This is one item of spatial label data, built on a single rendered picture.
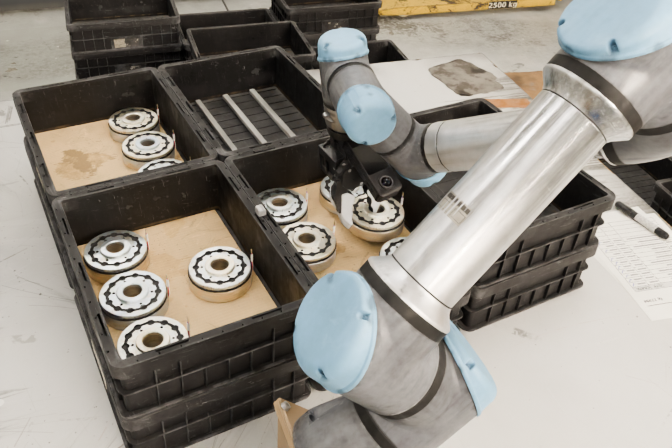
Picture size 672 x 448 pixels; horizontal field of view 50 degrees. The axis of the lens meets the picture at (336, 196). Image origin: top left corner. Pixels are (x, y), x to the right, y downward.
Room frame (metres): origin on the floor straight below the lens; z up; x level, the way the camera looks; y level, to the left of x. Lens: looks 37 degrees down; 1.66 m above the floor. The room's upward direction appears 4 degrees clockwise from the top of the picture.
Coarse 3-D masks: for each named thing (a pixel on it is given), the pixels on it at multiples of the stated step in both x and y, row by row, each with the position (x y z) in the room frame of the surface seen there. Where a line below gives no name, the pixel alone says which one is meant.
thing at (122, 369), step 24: (192, 168) 1.03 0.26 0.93; (96, 192) 0.95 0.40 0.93; (240, 192) 0.97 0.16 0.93; (72, 240) 0.82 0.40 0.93; (72, 264) 0.78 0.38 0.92; (288, 264) 0.80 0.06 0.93; (96, 312) 0.68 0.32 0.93; (264, 312) 0.70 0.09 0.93; (288, 312) 0.70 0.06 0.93; (192, 336) 0.65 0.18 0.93; (216, 336) 0.65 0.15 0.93; (240, 336) 0.67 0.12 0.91; (120, 360) 0.60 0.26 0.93; (144, 360) 0.60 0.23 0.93; (168, 360) 0.62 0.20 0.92
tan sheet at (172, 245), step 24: (192, 216) 1.02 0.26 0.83; (216, 216) 1.03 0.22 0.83; (168, 240) 0.95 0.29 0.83; (192, 240) 0.96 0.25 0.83; (216, 240) 0.96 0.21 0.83; (168, 264) 0.89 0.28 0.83; (96, 288) 0.82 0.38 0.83; (264, 288) 0.85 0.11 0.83; (168, 312) 0.78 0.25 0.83; (192, 312) 0.78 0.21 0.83; (216, 312) 0.79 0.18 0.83; (240, 312) 0.79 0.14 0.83
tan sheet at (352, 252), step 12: (300, 192) 1.12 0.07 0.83; (312, 192) 1.12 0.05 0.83; (312, 204) 1.08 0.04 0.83; (312, 216) 1.05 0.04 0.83; (324, 216) 1.05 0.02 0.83; (336, 216) 1.05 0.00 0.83; (336, 228) 1.02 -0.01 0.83; (336, 240) 0.98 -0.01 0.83; (348, 240) 0.99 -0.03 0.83; (360, 240) 0.99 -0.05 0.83; (336, 252) 0.95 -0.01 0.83; (348, 252) 0.95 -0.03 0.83; (360, 252) 0.96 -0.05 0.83; (372, 252) 0.96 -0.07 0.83; (336, 264) 0.92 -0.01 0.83; (348, 264) 0.92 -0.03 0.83; (360, 264) 0.92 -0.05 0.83
